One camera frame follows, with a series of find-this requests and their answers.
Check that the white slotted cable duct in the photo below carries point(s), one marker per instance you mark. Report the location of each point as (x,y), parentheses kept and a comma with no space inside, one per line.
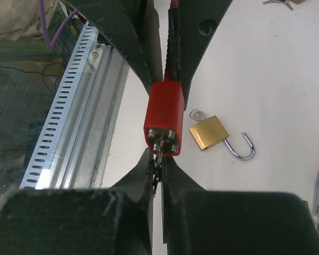
(40,165)

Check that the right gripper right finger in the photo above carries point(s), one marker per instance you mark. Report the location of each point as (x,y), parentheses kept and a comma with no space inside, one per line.
(199,221)

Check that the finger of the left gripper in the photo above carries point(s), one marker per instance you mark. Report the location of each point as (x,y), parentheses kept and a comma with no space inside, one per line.
(132,28)
(192,25)

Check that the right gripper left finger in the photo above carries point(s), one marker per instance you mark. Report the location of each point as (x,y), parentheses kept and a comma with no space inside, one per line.
(115,220)

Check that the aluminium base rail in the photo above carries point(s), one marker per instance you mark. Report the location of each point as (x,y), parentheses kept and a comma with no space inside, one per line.
(82,154)

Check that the silver keys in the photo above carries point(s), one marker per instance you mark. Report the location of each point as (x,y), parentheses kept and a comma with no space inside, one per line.
(158,164)

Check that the small brass padlock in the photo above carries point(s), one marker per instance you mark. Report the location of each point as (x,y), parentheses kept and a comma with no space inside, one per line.
(284,2)

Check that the open brass padlock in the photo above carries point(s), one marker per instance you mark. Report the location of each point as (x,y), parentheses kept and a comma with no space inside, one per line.
(209,131)

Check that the red thin-cable padlock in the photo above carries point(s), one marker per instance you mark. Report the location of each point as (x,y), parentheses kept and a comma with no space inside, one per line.
(164,117)

